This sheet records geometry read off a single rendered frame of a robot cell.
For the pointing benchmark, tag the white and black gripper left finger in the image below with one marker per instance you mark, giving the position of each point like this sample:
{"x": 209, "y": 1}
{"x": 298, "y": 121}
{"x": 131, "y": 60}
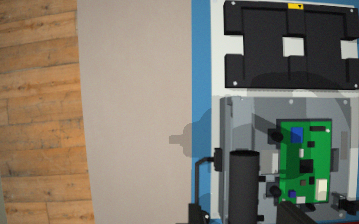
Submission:
{"x": 195, "y": 215}

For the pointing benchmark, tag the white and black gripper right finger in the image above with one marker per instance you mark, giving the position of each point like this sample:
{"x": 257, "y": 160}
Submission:
{"x": 288, "y": 213}

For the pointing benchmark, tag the green circuit board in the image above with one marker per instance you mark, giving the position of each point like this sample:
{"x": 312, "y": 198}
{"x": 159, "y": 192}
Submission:
{"x": 305, "y": 162}

